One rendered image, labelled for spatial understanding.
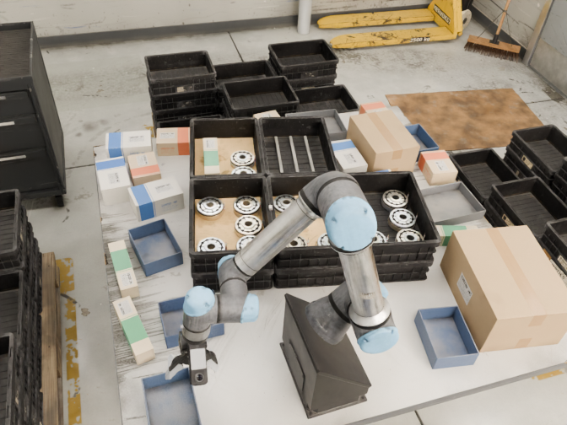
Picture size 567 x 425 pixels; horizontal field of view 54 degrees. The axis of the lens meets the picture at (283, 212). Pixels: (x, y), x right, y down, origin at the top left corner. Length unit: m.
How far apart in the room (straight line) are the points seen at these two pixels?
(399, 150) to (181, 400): 1.42
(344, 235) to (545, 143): 2.61
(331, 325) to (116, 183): 1.16
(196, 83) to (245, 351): 1.99
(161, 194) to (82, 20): 2.98
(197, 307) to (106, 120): 2.93
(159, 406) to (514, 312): 1.18
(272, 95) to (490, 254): 1.85
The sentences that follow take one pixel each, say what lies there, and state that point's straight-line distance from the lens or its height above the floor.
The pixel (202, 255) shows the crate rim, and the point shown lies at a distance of 1.92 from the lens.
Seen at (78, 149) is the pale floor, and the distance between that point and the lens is 3.98.
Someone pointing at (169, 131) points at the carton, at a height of 0.77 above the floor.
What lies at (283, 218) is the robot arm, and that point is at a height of 1.33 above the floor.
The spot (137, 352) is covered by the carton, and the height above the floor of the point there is 0.76.
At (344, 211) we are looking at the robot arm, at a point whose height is 1.49.
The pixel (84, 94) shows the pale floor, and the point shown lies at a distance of 4.53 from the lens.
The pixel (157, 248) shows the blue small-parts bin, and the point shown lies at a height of 0.70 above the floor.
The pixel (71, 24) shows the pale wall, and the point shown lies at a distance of 5.15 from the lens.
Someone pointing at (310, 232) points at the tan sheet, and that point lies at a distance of 2.13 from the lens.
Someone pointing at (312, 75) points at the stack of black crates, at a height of 0.50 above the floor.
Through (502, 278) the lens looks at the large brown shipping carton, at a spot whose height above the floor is 0.90.
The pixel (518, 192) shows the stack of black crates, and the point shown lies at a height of 0.39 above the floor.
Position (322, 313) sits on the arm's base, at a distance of 1.72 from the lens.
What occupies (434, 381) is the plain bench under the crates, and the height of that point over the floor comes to 0.70.
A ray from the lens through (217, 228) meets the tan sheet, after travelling 2.13.
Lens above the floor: 2.36
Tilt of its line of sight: 44 degrees down
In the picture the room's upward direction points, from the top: 4 degrees clockwise
